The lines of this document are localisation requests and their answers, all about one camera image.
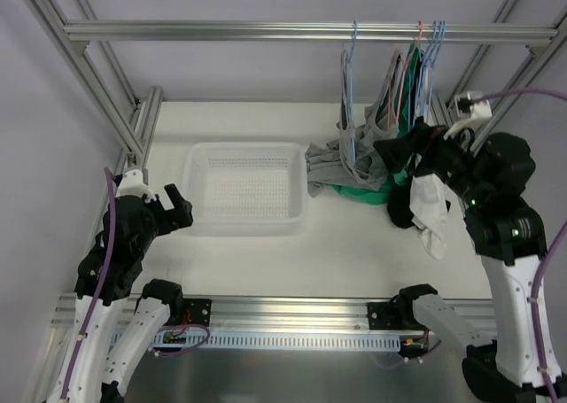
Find aluminium hanging rail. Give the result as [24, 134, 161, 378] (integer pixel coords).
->
[63, 20, 559, 45]

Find pink hanger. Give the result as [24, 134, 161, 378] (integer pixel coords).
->
[387, 19, 423, 127]

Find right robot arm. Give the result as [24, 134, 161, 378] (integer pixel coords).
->
[374, 124, 566, 402]

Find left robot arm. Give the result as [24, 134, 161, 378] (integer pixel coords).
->
[47, 184, 193, 402]

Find aluminium frame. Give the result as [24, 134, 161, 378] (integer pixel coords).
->
[431, 0, 567, 156]
[23, 0, 164, 171]

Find grey tank top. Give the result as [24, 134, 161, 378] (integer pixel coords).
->
[304, 50, 391, 198]
[361, 50, 403, 147]

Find white slotted cable duct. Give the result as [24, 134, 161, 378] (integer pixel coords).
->
[108, 329, 403, 352]

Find front aluminium rail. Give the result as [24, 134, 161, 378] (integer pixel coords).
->
[50, 294, 496, 335]

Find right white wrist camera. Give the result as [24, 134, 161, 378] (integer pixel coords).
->
[444, 91, 493, 140]

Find black tank top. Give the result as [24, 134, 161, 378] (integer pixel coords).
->
[386, 54, 422, 229]

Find white plastic basket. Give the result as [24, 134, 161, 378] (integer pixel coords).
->
[181, 142, 307, 236]

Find light blue hanger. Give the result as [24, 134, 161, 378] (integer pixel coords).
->
[341, 20, 358, 165]

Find blue hangers on right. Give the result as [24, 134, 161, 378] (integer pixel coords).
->
[409, 20, 447, 128]

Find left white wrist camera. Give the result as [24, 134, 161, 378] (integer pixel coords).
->
[116, 167, 157, 202]

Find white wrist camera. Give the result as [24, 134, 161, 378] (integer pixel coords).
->
[116, 167, 157, 202]
[444, 91, 493, 140]

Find left aluminium frame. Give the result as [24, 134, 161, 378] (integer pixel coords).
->
[23, 0, 164, 171]

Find green tank top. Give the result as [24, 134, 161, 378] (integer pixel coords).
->
[323, 43, 422, 205]

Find white tank top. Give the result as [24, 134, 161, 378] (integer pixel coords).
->
[408, 61, 451, 261]

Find right aluminium frame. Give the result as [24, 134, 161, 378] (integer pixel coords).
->
[431, 0, 567, 156]

